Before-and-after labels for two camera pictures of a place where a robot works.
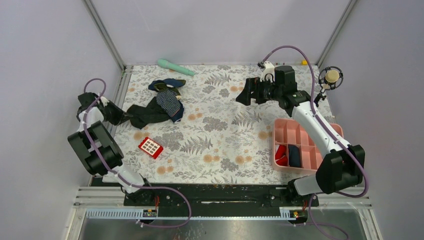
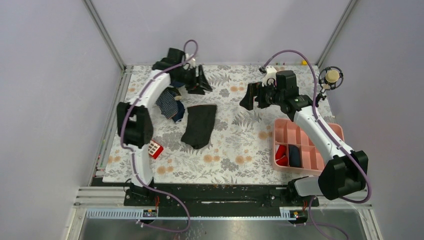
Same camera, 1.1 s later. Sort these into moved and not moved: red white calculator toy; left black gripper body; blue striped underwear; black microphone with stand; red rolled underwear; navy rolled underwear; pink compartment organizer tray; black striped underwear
Moved: left black gripper body; black striped underwear
Not moved: navy rolled underwear; red white calculator toy; red rolled underwear; blue striped underwear; black microphone with stand; pink compartment organizer tray
